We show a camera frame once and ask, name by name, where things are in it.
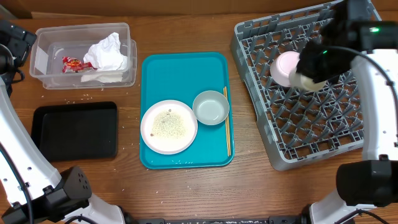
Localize pale green cup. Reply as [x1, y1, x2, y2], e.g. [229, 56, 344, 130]
[289, 69, 326, 91]

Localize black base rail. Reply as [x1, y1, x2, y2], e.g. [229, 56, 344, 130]
[137, 215, 301, 224]

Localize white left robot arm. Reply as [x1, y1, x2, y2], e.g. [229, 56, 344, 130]
[1, 20, 135, 223]

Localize black tray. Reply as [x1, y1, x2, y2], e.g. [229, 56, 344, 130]
[31, 101, 118, 162]

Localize teal plastic tray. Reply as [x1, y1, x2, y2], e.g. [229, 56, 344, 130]
[140, 52, 234, 169]

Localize red snack wrapper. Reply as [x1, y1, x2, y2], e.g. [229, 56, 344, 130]
[62, 57, 96, 73]

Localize wooden chopstick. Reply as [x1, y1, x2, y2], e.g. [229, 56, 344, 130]
[223, 86, 230, 157]
[224, 86, 232, 157]

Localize white plate with rice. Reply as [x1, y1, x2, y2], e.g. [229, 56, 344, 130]
[140, 100, 198, 155]

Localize crumpled white tissue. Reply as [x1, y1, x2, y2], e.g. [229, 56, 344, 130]
[81, 32, 128, 83]

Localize grey-green small bowl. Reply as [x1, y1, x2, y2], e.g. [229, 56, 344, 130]
[192, 90, 229, 126]

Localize pink bowl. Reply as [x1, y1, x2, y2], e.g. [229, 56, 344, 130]
[270, 51, 300, 87]

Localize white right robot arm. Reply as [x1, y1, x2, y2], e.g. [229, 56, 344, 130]
[289, 0, 397, 223]

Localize grey dishwasher rack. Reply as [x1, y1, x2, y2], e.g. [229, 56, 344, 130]
[230, 2, 364, 171]

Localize clear plastic bin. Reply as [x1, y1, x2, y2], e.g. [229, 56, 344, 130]
[29, 22, 137, 90]

